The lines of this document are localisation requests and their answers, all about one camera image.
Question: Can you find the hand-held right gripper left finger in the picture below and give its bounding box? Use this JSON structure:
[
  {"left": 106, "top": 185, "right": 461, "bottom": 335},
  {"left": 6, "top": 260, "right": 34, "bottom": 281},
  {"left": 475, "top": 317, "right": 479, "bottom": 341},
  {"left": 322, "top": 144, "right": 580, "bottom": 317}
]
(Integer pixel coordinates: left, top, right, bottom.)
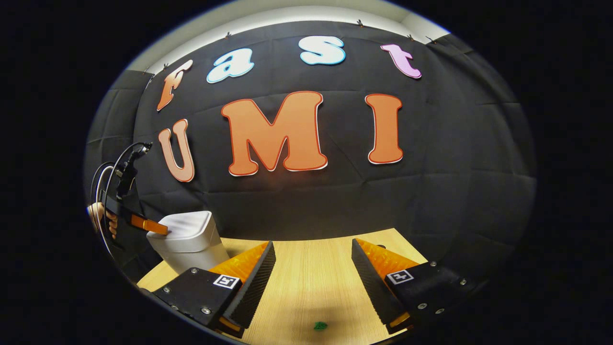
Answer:
[{"left": 152, "top": 241, "right": 277, "bottom": 339}]

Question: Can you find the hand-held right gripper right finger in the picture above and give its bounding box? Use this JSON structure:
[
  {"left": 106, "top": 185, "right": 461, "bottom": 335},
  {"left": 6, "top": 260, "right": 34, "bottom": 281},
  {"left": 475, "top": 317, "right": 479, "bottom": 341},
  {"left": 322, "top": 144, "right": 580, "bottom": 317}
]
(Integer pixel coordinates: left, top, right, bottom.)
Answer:
[{"left": 352, "top": 238, "right": 480, "bottom": 335}]

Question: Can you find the white desktop garbage bin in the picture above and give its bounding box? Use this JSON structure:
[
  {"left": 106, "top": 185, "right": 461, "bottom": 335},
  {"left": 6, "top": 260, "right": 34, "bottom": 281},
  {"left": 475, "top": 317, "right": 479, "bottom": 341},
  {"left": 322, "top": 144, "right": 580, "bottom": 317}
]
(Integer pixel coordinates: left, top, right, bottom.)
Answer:
[{"left": 146, "top": 211, "right": 230, "bottom": 276}]

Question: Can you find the wooden desktop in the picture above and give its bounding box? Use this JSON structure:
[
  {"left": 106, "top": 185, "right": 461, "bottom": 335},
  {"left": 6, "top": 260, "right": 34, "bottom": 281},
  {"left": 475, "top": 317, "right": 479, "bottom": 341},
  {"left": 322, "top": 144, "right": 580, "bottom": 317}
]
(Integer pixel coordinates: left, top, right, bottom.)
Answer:
[{"left": 136, "top": 228, "right": 429, "bottom": 345}]

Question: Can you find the gripper cable bundle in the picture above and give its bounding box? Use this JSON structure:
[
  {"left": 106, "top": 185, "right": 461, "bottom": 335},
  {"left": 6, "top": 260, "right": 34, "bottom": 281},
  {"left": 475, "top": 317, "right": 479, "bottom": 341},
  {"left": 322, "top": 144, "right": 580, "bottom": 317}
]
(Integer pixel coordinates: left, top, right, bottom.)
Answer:
[{"left": 90, "top": 142, "right": 144, "bottom": 262}]

